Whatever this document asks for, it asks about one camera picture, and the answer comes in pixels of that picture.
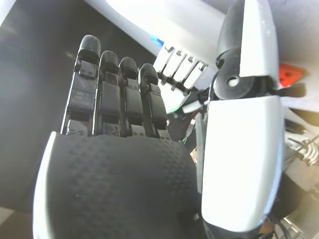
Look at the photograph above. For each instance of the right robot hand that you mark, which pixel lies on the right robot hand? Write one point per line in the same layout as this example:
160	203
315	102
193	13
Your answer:
112	189

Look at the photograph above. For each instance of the blue cube block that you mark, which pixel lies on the blue cube block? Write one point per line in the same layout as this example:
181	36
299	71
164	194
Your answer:
155	40

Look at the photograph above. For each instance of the red triangle block with holes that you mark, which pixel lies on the red triangle block with holes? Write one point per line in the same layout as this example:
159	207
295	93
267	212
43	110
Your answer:
290	74

